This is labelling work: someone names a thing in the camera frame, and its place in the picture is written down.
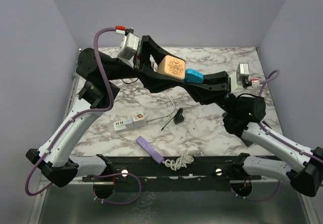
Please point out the purple power strip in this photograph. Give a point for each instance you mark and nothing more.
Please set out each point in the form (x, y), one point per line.
(158, 158)

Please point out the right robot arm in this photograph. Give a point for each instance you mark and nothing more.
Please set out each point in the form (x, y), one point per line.
(298, 165)

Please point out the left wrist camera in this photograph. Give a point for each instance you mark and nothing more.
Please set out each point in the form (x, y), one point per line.
(128, 48)

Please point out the black charger with cable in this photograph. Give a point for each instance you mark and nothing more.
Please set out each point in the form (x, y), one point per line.
(177, 118)

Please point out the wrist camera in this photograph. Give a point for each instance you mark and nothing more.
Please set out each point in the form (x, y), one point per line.
(244, 74)
(128, 48)

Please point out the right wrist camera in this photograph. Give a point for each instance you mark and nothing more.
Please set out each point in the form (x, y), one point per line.
(244, 74)

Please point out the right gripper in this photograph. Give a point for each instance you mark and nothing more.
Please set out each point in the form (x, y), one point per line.
(206, 94)

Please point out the white power strip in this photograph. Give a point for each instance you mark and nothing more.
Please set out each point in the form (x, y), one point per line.
(123, 125)

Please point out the beige cube socket adapter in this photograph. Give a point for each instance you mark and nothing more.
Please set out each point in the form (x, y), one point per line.
(172, 67)

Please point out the black flat pad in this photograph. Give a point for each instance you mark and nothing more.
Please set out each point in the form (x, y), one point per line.
(255, 134)

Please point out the blue charger plug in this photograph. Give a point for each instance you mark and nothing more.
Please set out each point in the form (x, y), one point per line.
(193, 76)

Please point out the white cube socket adapter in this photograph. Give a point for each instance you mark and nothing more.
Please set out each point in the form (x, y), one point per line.
(139, 119)

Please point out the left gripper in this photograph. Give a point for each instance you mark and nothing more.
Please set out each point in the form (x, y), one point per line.
(153, 79)

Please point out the aluminium frame rail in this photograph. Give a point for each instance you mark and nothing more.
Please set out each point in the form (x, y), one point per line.
(72, 94)

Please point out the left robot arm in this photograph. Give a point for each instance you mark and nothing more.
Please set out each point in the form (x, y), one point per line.
(97, 96)

